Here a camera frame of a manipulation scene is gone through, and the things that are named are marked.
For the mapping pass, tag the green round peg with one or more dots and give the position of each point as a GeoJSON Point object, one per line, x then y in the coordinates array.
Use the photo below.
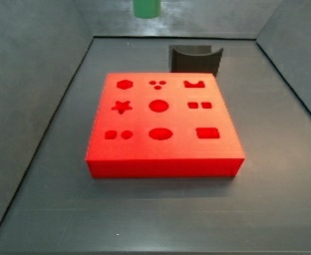
{"type": "Point", "coordinates": [147, 9]}

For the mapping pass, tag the dark grey curved holder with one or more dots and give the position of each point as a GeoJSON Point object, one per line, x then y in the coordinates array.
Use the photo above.
{"type": "Point", "coordinates": [194, 59]}

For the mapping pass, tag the red shape-sorter block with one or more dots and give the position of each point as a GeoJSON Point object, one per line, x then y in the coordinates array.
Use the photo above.
{"type": "Point", "coordinates": [164, 126]}

